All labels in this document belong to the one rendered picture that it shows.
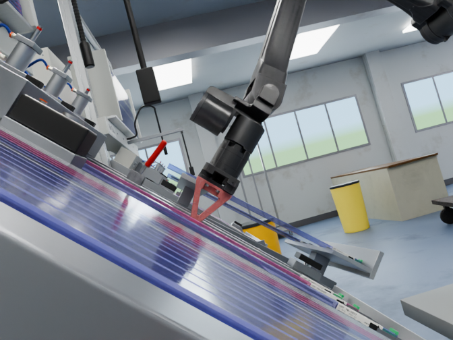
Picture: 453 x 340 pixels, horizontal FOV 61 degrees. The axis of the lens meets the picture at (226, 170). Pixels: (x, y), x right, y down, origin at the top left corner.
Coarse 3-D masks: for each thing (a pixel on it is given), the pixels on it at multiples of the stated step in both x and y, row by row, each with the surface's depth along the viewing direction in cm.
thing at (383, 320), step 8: (336, 288) 74; (344, 296) 69; (352, 296) 67; (352, 304) 65; (360, 304) 63; (368, 312) 59; (376, 312) 57; (376, 320) 56; (384, 320) 54; (392, 320) 53; (392, 328) 52; (400, 328) 50; (400, 336) 49; (408, 336) 48; (416, 336) 47
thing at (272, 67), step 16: (288, 0) 76; (304, 0) 78; (272, 16) 77; (288, 16) 75; (272, 32) 73; (288, 32) 74; (272, 48) 72; (288, 48) 73; (272, 64) 71; (288, 64) 72; (256, 80) 68; (272, 80) 69; (272, 112) 69
